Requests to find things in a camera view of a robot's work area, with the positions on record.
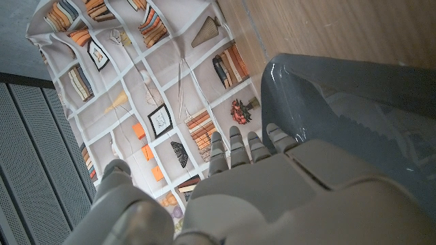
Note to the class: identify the printed bookshelf backdrop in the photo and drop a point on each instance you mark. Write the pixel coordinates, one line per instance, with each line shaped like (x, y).
(153, 78)

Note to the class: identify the dark grey dustpan tray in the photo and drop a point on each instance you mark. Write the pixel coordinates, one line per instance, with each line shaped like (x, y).
(340, 88)

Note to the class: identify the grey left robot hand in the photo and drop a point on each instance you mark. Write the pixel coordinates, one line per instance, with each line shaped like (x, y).
(289, 197)

